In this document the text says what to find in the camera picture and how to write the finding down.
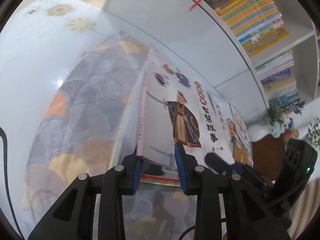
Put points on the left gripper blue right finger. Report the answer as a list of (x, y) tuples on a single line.
[(185, 167)]

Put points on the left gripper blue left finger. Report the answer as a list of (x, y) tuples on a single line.
[(133, 165)]

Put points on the wisdom stories warrior book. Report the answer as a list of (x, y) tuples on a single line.
[(175, 107)]

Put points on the brown wooden chair back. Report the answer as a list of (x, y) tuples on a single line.
[(268, 156)]

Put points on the white cartoon figures book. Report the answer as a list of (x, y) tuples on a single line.
[(234, 129)]

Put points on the patterned fan tablecloth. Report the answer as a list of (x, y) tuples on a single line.
[(91, 125)]

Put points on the white ceramic vase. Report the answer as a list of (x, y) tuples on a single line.
[(257, 132)]

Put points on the blue white flower bouquet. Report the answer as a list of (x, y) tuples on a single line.
[(280, 123)]

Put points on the green potted plant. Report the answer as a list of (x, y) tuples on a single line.
[(313, 134)]

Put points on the white bookshelf cabinet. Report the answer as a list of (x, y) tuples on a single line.
[(194, 32)]

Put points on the orange yellow book row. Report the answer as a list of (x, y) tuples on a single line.
[(256, 24)]

